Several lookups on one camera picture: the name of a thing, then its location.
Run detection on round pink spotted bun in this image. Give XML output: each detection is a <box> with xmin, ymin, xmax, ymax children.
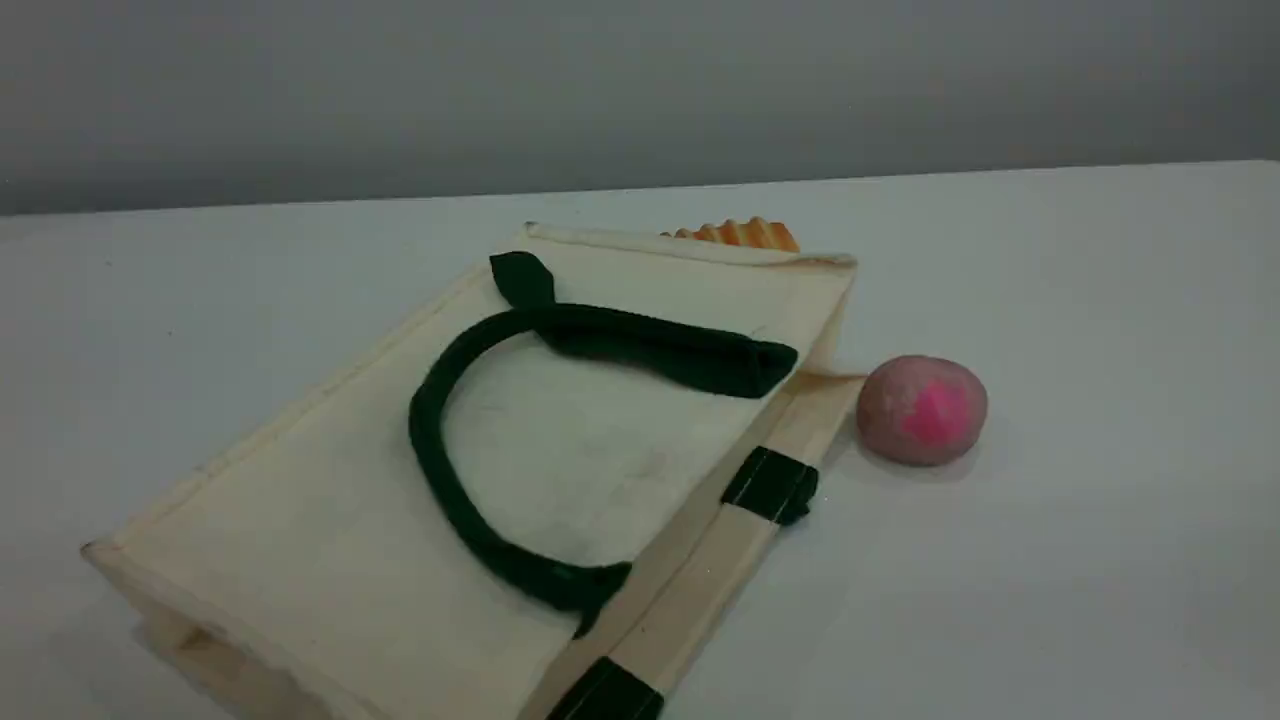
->
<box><xmin>856</xmin><ymin>355</ymin><xmax>989</xmax><ymax>467</ymax></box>

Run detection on ridged orange bread loaf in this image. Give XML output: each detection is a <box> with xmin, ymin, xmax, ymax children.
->
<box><xmin>660</xmin><ymin>217</ymin><xmax>801</xmax><ymax>253</ymax></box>

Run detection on white canvas bag green handles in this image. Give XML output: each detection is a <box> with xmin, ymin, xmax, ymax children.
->
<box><xmin>80</xmin><ymin>222</ymin><xmax>867</xmax><ymax>720</ymax></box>

